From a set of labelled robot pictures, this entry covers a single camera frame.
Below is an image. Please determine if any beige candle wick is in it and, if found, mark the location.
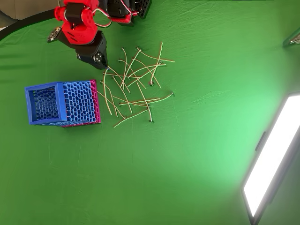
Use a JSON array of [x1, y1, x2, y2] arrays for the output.
[[135, 46, 176, 63], [127, 61, 162, 87], [149, 42, 164, 86], [133, 58, 162, 89], [97, 90, 127, 120], [103, 68, 113, 115], [102, 73, 144, 78], [120, 50, 142, 88], [113, 109, 150, 128], [130, 92, 175, 104], [121, 47, 128, 90], [112, 95, 152, 109], [107, 67, 131, 94], [118, 59, 147, 90], [118, 98, 161, 107], [100, 80, 118, 117], [136, 81, 154, 124], [112, 75, 133, 114], [127, 64, 167, 79]]

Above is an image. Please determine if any blue magenta lattice basket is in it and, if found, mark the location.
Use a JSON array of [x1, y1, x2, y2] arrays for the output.
[[24, 79, 102, 128]]

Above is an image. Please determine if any small black circuit board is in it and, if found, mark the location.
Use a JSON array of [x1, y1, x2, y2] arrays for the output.
[[47, 26, 62, 44]]

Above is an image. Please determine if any black perforated base block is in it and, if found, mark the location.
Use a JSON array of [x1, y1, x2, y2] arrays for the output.
[[138, 0, 152, 19]]

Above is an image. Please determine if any green cloth table cover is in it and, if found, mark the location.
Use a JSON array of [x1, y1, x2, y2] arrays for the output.
[[0, 0, 300, 225]]

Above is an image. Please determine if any bright LED light panel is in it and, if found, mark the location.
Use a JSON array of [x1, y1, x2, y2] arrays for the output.
[[241, 92, 300, 225]]

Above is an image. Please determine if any white red servo cable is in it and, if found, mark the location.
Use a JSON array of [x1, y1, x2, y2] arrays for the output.
[[119, 0, 139, 17], [92, 7, 113, 28]]

